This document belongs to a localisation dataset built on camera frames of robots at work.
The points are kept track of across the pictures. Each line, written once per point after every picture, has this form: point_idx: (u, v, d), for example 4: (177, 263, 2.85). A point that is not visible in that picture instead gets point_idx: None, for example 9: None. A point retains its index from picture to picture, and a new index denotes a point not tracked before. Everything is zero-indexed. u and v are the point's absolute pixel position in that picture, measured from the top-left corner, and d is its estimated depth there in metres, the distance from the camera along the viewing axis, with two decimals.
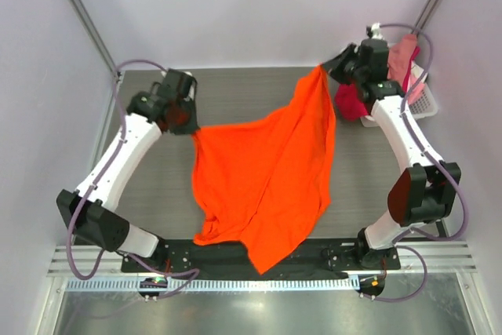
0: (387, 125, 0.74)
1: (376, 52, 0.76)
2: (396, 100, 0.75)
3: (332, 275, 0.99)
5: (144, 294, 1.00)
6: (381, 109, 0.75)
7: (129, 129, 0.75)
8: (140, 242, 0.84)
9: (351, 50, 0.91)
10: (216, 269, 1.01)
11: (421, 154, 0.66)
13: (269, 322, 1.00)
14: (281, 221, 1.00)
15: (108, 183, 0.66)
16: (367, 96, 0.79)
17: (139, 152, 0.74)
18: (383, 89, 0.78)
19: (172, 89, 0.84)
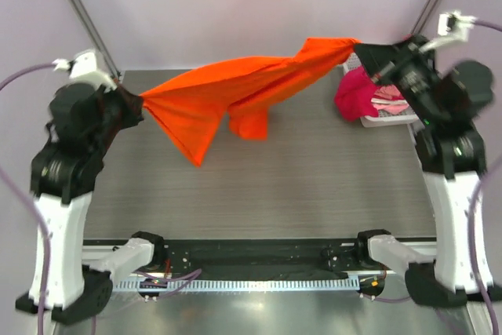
0: (446, 216, 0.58)
1: (472, 102, 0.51)
2: (470, 183, 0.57)
3: (332, 275, 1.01)
5: (144, 294, 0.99)
6: (445, 191, 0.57)
7: (45, 216, 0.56)
8: (136, 260, 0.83)
9: (416, 54, 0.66)
10: (217, 269, 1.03)
11: (470, 274, 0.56)
13: (269, 323, 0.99)
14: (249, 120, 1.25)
15: (58, 285, 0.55)
16: (434, 153, 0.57)
17: (73, 232, 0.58)
18: (461, 151, 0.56)
19: (74, 133, 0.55)
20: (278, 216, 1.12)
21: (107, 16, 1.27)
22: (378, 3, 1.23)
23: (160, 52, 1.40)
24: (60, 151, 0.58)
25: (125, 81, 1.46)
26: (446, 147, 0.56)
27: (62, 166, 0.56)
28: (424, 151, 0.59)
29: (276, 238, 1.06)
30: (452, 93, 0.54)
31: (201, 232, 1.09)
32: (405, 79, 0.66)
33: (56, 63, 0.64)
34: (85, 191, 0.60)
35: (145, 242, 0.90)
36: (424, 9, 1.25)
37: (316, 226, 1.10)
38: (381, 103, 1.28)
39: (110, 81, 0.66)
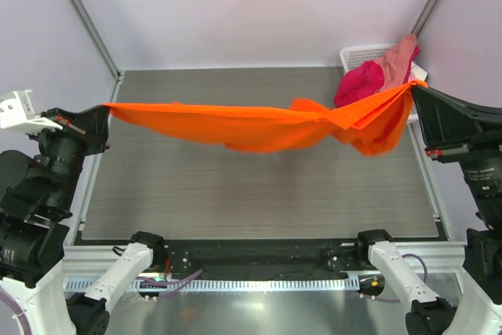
0: (478, 305, 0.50)
1: None
2: None
3: (332, 274, 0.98)
5: (144, 294, 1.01)
6: (485, 307, 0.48)
7: (15, 296, 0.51)
8: (133, 269, 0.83)
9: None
10: (216, 269, 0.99)
11: None
13: (269, 323, 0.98)
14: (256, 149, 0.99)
15: None
16: (490, 273, 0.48)
17: (48, 301, 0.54)
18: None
19: (20, 212, 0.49)
20: (275, 216, 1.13)
21: (107, 17, 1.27)
22: (377, 4, 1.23)
23: (160, 52, 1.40)
24: (16, 229, 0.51)
25: (126, 81, 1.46)
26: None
27: (18, 250, 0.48)
28: (478, 265, 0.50)
29: (273, 238, 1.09)
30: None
31: (201, 231, 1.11)
32: (481, 172, 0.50)
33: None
34: (52, 263, 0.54)
35: (144, 248, 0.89)
36: (424, 9, 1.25)
37: (316, 227, 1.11)
38: None
39: (49, 125, 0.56)
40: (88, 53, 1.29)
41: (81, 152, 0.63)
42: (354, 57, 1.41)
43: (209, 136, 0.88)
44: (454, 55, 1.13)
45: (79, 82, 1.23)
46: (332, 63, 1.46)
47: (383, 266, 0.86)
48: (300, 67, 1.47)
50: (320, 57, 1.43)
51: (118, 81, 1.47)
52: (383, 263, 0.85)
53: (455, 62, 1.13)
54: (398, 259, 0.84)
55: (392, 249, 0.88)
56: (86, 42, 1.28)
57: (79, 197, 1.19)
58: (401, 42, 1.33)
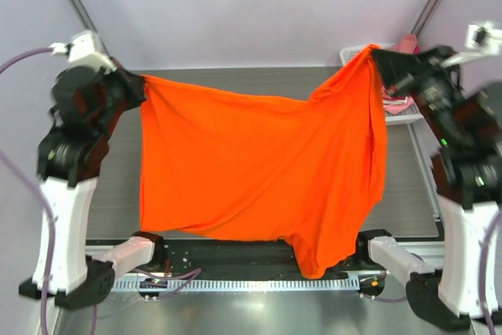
0: (456, 232, 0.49)
1: None
2: (488, 213, 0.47)
3: (332, 275, 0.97)
5: (145, 294, 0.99)
6: (460, 220, 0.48)
7: (52, 201, 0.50)
8: (135, 257, 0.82)
9: (438, 66, 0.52)
10: (216, 269, 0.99)
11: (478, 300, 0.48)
13: (269, 323, 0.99)
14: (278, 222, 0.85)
15: (63, 269, 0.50)
16: (452, 180, 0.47)
17: (81, 220, 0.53)
18: (483, 180, 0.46)
19: (79, 116, 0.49)
20: None
21: (106, 16, 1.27)
22: (376, 2, 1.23)
23: (160, 52, 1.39)
24: (64, 133, 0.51)
25: None
26: (467, 175, 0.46)
27: (70, 152, 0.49)
28: (441, 176, 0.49)
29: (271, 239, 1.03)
30: (478, 117, 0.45)
31: None
32: (424, 93, 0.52)
33: (52, 46, 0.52)
34: (92, 175, 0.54)
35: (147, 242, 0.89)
36: (424, 8, 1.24)
37: None
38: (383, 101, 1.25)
39: (108, 63, 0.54)
40: None
41: (127, 100, 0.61)
42: None
43: (207, 195, 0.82)
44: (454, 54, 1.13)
45: None
46: (332, 62, 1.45)
47: (383, 256, 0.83)
48: (300, 67, 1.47)
50: (319, 56, 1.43)
51: None
52: (381, 248, 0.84)
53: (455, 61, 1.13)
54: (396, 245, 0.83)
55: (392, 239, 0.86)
56: None
57: None
58: (401, 41, 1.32)
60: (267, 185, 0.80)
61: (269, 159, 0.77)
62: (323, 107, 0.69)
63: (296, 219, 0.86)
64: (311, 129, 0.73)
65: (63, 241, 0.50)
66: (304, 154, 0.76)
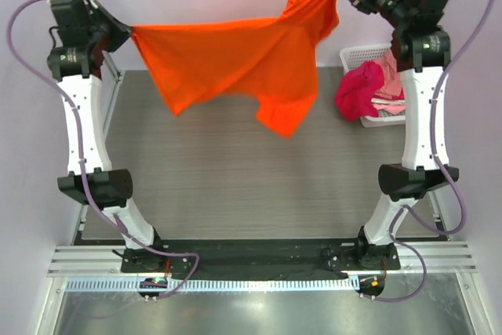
0: (412, 103, 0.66)
1: None
2: (434, 75, 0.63)
3: (332, 275, 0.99)
5: (144, 294, 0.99)
6: (412, 82, 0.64)
7: (70, 92, 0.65)
8: (139, 223, 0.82)
9: None
10: (217, 269, 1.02)
11: (430, 155, 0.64)
13: (270, 323, 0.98)
14: (280, 81, 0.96)
15: (93, 151, 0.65)
16: (405, 52, 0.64)
17: (96, 109, 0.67)
18: (429, 45, 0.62)
19: (78, 27, 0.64)
20: (281, 214, 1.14)
21: None
22: None
23: None
24: (69, 44, 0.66)
25: (126, 81, 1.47)
26: (416, 42, 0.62)
27: (79, 54, 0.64)
28: (398, 49, 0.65)
29: (278, 238, 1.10)
30: None
31: (202, 231, 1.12)
32: None
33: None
34: (95, 71, 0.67)
35: (148, 227, 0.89)
36: None
37: (315, 227, 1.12)
38: (381, 103, 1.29)
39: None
40: None
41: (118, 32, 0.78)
42: (354, 57, 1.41)
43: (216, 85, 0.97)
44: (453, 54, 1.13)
45: None
46: (332, 63, 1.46)
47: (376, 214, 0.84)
48: None
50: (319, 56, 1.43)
51: (118, 81, 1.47)
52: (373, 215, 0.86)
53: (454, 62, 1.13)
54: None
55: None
56: None
57: None
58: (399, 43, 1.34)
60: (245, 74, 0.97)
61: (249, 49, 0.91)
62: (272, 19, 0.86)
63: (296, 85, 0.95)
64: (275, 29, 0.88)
65: (89, 124, 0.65)
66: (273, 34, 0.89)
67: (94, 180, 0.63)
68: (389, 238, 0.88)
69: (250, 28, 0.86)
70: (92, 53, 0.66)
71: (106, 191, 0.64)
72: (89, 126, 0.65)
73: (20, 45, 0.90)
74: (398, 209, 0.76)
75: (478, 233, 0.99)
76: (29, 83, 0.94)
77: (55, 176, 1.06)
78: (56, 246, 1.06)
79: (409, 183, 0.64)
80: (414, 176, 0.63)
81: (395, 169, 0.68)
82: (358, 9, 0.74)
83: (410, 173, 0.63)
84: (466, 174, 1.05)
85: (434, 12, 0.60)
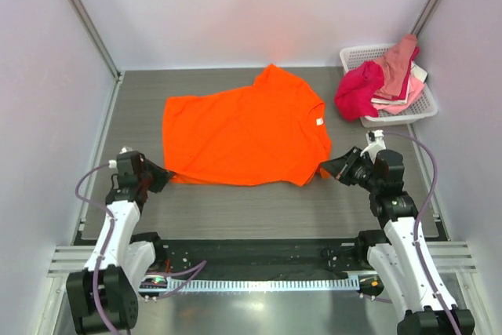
0: (401, 254, 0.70)
1: (392, 169, 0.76)
2: (409, 223, 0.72)
3: (332, 275, 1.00)
5: (144, 294, 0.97)
6: (392, 235, 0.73)
7: (114, 210, 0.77)
8: (140, 259, 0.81)
9: (357, 155, 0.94)
10: (217, 269, 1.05)
11: (433, 294, 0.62)
13: (270, 322, 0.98)
14: (266, 154, 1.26)
15: (113, 252, 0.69)
16: (380, 211, 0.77)
17: (129, 228, 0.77)
18: (397, 205, 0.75)
19: (132, 174, 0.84)
20: (282, 214, 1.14)
21: (107, 16, 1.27)
22: (377, 4, 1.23)
23: (160, 53, 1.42)
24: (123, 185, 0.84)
25: (126, 81, 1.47)
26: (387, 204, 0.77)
27: (129, 191, 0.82)
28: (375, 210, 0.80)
29: (278, 238, 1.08)
30: (380, 170, 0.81)
31: (204, 231, 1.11)
32: (354, 172, 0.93)
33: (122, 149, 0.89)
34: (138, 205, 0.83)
35: (144, 242, 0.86)
36: (424, 8, 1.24)
37: (316, 227, 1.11)
38: (381, 103, 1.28)
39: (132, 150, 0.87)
40: (89, 53, 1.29)
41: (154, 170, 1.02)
42: (354, 57, 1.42)
43: (213, 140, 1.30)
44: (454, 54, 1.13)
45: (81, 83, 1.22)
46: (332, 62, 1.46)
47: (382, 274, 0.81)
48: (300, 66, 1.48)
50: (319, 56, 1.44)
51: (118, 81, 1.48)
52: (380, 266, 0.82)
53: (455, 62, 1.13)
54: (398, 264, 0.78)
55: (393, 253, 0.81)
56: (88, 44, 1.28)
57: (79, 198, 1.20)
58: (401, 42, 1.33)
60: (237, 141, 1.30)
61: (244, 143, 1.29)
62: (259, 152, 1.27)
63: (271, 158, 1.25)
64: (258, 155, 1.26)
65: (118, 235, 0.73)
66: (256, 151, 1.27)
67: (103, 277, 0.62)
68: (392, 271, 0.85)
69: (238, 151, 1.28)
70: (140, 194, 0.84)
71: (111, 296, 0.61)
72: (118, 234, 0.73)
73: (20, 45, 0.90)
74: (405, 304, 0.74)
75: (477, 232, 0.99)
76: (29, 84, 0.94)
77: (56, 177, 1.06)
78: (56, 246, 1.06)
79: (420, 327, 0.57)
80: (425, 318, 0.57)
81: (406, 321, 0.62)
82: (341, 180, 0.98)
83: (420, 315, 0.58)
84: (466, 174, 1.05)
85: (396, 182, 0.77)
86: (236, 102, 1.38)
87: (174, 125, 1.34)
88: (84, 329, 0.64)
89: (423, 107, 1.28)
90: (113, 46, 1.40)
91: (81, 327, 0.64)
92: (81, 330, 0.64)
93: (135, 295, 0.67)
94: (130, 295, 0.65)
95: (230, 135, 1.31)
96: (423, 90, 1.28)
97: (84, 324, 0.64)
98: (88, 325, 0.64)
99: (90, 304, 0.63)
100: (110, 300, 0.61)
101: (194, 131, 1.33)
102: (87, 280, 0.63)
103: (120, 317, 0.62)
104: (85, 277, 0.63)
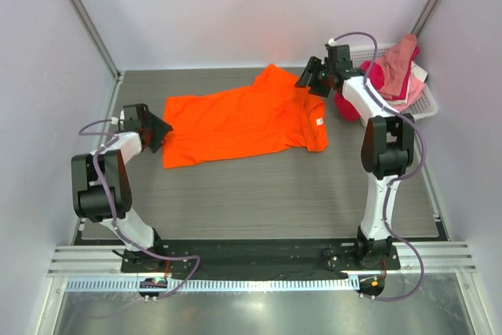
0: (356, 97, 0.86)
1: (340, 48, 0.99)
2: (359, 79, 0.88)
3: (332, 275, 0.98)
5: (144, 294, 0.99)
6: (347, 92, 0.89)
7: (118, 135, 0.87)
8: (138, 232, 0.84)
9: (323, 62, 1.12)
10: (216, 269, 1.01)
11: (381, 110, 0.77)
13: (270, 323, 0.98)
14: (263, 137, 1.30)
15: None
16: (337, 81, 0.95)
17: (128, 146, 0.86)
18: (350, 71, 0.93)
19: (136, 119, 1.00)
20: (281, 214, 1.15)
21: (107, 16, 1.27)
22: (377, 3, 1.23)
23: (161, 53, 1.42)
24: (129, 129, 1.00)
25: (126, 81, 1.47)
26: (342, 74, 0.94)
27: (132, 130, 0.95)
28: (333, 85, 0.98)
29: (278, 238, 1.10)
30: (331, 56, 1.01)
31: (205, 231, 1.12)
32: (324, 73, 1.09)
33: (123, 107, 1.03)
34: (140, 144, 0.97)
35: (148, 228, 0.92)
36: (425, 8, 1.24)
37: (314, 226, 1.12)
38: None
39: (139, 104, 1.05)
40: (89, 53, 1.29)
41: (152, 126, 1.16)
42: (354, 57, 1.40)
43: (213, 136, 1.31)
44: (454, 53, 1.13)
45: (81, 82, 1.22)
46: None
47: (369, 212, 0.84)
48: (300, 66, 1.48)
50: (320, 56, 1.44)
51: (118, 81, 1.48)
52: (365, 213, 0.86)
53: (455, 62, 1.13)
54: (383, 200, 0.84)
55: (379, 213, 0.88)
56: (88, 44, 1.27)
57: None
58: (401, 42, 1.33)
60: (235, 128, 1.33)
61: (244, 129, 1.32)
62: (257, 133, 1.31)
63: (268, 138, 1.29)
64: (256, 136, 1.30)
65: (121, 143, 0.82)
66: (254, 134, 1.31)
67: (105, 155, 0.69)
68: (387, 231, 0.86)
69: (237, 142, 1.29)
70: (143, 135, 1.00)
71: (114, 169, 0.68)
72: (121, 143, 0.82)
73: (19, 44, 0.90)
74: (386, 189, 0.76)
75: (478, 231, 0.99)
76: (29, 84, 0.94)
77: (55, 176, 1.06)
78: (56, 246, 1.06)
79: (375, 128, 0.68)
80: (377, 121, 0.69)
81: (365, 142, 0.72)
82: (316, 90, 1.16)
83: (372, 121, 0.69)
84: (467, 173, 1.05)
85: (345, 60, 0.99)
86: (236, 102, 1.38)
87: (174, 123, 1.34)
88: (82, 211, 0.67)
89: (423, 107, 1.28)
90: (113, 46, 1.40)
91: (78, 206, 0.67)
92: (78, 209, 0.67)
93: (129, 190, 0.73)
94: (126, 180, 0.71)
95: (230, 125, 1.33)
96: (423, 90, 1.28)
97: (81, 203, 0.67)
98: (85, 207, 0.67)
99: (89, 183, 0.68)
100: (109, 172, 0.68)
101: (194, 129, 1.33)
102: (89, 162, 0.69)
103: (116, 192, 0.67)
104: (89, 157, 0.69)
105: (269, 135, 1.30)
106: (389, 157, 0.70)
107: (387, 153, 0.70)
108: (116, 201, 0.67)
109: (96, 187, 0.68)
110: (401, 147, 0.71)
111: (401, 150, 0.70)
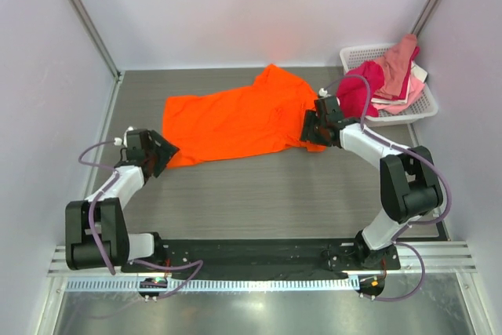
0: (358, 143, 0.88)
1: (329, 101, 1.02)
2: (353, 127, 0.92)
3: (332, 275, 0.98)
5: (144, 294, 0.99)
6: (346, 143, 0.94)
7: (121, 171, 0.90)
8: (139, 248, 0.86)
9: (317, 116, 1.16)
10: (216, 269, 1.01)
11: (389, 147, 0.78)
13: (270, 322, 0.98)
14: (263, 137, 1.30)
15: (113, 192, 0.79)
16: (332, 135, 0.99)
17: (129, 183, 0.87)
18: (343, 123, 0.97)
19: (140, 148, 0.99)
20: (281, 214, 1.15)
21: (107, 16, 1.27)
22: (377, 4, 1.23)
23: (161, 53, 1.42)
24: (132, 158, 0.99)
25: (126, 81, 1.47)
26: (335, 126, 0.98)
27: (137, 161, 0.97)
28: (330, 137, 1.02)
29: (278, 239, 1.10)
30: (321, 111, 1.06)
31: (205, 231, 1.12)
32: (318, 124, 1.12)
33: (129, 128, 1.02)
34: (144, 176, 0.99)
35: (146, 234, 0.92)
36: (424, 8, 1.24)
37: (314, 227, 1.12)
38: (381, 103, 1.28)
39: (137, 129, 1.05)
40: (90, 53, 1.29)
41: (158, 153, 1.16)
42: (354, 57, 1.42)
43: (213, 136, 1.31)
44: (453, 53, 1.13)
45: (81, 83, 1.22)
46: (332, 62, 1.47)
47: (376, 229, 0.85)
48: (300, 66, 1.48)
50: (320, 56, 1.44)
51: (118, 81, 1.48)
52: (372, 223, 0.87)
53: (455, 62, 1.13)
54: None
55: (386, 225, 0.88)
56: (88, 44, 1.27)
57: (79, 197, 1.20)
58: (401, 42, 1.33)
60: (234, 129, 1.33)
61: (244, 130, 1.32)
62: (256, 134, 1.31)
63: (268, 139, 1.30)
64: (256, 137, 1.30)
65: (121, 182, 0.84)
66: (253, 135, 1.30)
67: (101, 206, 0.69)
68: (391, 242, 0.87)
69: (237, 142, 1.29)
70: (146, 165, 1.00)
71: (108, 222, 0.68)
72: (119, 183, 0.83)
73: (19, 45, 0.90)
74: (403, 225, 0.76)
75: (478, 232, 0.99)
76: (29, 84, 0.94)
77: (55, 176, 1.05)
78: (56, 246, 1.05)
79: (389, 167, 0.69)
80: (391, 160, 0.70)
81: (383, 185, 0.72)
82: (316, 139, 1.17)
83: (385, 160, 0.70)
84: (467, 174, 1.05)
85: (336, 111, 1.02)
86: (236, 102, 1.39)
87: (174, 124, 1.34)
88: (74, 263, 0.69)
89: (423, 107, 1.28)
90: (113, 46, 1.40)
91: (71, 259, 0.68)
92: (72, 262, 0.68)
93: (127, 238, 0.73)
94: (122, 231, 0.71)
95: (229, 126, 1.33)
96: (423, 90, 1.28)
97: (75, 256, 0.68)
98: (78, 260, 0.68)
99: (83, 234, 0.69)
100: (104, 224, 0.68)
101: (194, 129, 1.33)
102: (85, 212, 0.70)
103: (110, 248, 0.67)
104: (84, 207, 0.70)
105: (269, 136, 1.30)
106: (416, 197, 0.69)
107: (413, 194, 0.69)
108: (109, 255, 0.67)
109: (90, 239, 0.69)
110: (424, 186, 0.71)
111: (426, 188, 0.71)
